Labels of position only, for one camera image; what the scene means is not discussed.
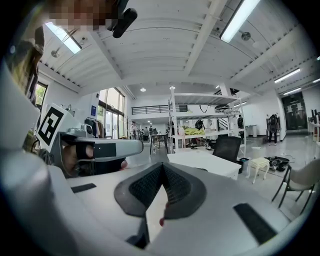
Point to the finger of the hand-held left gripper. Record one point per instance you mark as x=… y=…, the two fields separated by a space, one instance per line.
x=127 y=148

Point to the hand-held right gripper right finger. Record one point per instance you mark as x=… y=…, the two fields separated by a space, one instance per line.
x=220 y=225

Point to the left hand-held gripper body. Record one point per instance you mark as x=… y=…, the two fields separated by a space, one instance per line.
x=50 y=125

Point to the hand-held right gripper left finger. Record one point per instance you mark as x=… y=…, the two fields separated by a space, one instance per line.
x=100 y=205

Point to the person's left hand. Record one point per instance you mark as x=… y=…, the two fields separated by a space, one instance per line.
x=71 y=155

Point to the black table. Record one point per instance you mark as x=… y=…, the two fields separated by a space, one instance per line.
x=158 y=135

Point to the clothes rack with garments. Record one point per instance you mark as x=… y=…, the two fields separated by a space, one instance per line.
x=96 y=126

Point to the black mezzanine railing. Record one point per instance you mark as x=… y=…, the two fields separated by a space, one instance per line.
x=160 y=109

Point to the round pendant lamp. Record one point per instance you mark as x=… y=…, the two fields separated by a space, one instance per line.
x=172 y=87
x=143 y=89

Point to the yellow plaid shirt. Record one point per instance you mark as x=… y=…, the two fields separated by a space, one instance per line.
x=23 y=67

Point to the gray trash bin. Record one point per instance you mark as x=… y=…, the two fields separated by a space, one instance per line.
x=243 y=165

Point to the yellow cloth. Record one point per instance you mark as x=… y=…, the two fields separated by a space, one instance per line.
x=192 y=130

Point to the round ceiling fixture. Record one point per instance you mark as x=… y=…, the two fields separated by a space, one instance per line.
x=246 y=35
x=55 y=53

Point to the white stool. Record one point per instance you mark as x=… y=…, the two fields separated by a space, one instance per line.
x=260 y=163

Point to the black mesh office chair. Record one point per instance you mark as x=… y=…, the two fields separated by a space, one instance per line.
x=226 y=147

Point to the black floor bag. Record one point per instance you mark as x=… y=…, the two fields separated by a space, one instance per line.
x=277 y=161

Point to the long ceiling light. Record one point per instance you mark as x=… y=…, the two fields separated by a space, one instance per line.
x=287 y=75
x=63 y=37
x=291 y=91
x=237 y=20

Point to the white metal shelf rack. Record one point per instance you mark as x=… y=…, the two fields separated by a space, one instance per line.
x=205 y=98

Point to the gray chair with black legs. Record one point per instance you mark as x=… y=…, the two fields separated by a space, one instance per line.
x=300 y=177

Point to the black double door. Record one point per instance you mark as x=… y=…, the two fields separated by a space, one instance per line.
x=295 y=111

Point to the tall glass window wall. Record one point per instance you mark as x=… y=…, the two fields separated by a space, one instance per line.
x=111 y=115

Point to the blue wall poster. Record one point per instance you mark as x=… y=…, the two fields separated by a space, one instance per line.
x=93 y=110

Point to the black head-worn camera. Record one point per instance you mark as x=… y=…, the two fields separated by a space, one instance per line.
x=122 y=22

